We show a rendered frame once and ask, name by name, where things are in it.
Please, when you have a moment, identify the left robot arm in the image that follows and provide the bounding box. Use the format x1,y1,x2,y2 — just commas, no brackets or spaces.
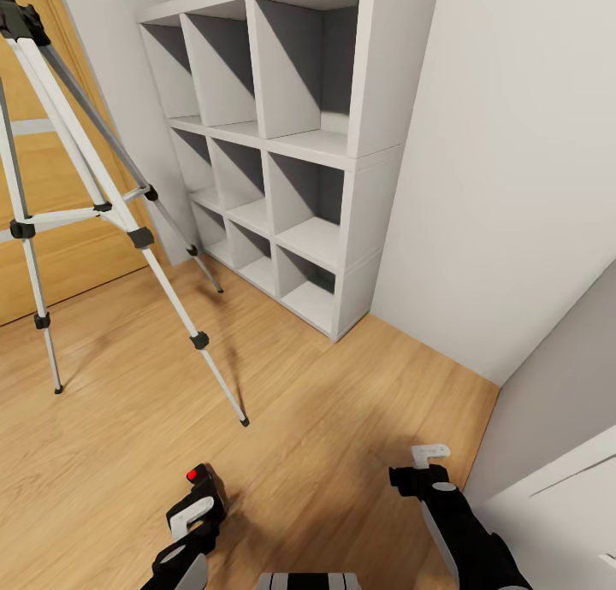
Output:
139,496,220,590

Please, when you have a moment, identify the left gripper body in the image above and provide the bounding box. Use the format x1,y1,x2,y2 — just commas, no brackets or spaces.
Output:
156,521,215,566

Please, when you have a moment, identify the digital camera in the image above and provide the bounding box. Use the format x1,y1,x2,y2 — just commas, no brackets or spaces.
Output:
166,463,227,530

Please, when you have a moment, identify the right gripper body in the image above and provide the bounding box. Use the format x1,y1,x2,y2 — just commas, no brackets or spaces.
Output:
395,464,448,502

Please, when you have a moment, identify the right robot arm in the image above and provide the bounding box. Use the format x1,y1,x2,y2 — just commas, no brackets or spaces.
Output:
389,444,533,590

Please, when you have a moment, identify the camera tripod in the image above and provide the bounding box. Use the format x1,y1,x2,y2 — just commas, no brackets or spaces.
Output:
0,0,249,427

